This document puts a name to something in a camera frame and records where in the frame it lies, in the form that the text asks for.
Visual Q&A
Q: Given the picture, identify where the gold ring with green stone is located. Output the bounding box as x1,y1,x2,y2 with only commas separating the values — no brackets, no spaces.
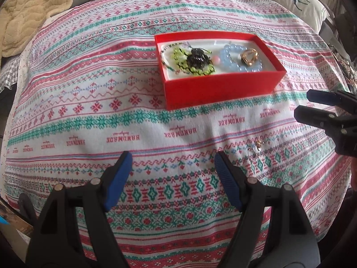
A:
240,49,259,67

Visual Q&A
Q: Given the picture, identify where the white pillow with deer print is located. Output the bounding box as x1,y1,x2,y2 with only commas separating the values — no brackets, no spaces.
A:
262,0,330,33

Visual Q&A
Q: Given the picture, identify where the green bead bracelet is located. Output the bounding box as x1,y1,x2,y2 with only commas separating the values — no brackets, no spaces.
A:
171,46,217,76

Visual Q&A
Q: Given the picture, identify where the grey checked sheet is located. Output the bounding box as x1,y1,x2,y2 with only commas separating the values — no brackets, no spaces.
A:
0,55,26,90

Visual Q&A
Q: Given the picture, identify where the silver chain necklace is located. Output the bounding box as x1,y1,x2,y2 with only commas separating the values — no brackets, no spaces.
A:
247,135,264,164

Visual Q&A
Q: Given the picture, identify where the black bead bracelet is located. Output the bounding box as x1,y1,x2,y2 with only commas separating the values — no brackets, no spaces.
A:
186,49,208,69

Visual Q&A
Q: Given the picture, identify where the beige quilted blanket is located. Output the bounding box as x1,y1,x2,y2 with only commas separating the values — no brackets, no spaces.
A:
0,0,75,58

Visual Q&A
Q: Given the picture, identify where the red cardboard box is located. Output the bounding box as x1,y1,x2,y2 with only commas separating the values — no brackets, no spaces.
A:
154,32,287,111

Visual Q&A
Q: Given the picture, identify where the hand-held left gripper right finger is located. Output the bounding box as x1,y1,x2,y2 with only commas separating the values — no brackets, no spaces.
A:
214,151,321,268

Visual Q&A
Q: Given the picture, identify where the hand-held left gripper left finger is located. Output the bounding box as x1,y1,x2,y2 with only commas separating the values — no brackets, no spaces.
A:
26,151,133,268

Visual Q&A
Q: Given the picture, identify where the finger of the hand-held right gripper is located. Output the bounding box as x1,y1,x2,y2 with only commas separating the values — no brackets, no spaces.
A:
307,89,357,107
294,105,357,135

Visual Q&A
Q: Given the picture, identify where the black white cord necklace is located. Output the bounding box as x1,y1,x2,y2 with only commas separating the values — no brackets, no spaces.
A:
161,42,193,72

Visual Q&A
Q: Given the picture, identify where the patterned red green blanket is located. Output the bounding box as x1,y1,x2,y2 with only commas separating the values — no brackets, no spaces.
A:
1,0,355,268

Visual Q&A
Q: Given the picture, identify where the pale blue bead bracelet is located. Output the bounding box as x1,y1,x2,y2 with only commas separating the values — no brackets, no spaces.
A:
220,43,263,73

